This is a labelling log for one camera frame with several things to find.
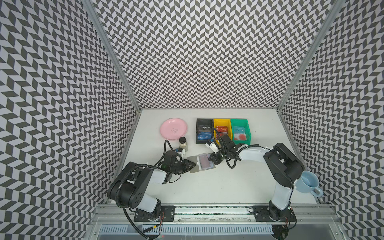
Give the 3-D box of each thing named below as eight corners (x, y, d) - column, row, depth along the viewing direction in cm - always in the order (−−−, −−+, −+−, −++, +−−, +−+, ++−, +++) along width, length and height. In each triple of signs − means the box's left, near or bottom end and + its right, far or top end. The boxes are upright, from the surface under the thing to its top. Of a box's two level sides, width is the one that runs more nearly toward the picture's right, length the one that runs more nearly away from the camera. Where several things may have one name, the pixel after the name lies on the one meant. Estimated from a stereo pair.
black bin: (195, 144, 100) (195, 138, 94) (196, 124, 110) (196, 118, 105) (214, 144, 100) (214, 138, 94) (212, 124, 110) (213, 118, 105)
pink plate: (159, 139, 104) (157, 136, 101) (162, 121, 114) (161, 118, 111) (186, 139, 103) (186, 136, 101) (187, 121, 114) (187, 118, 111)
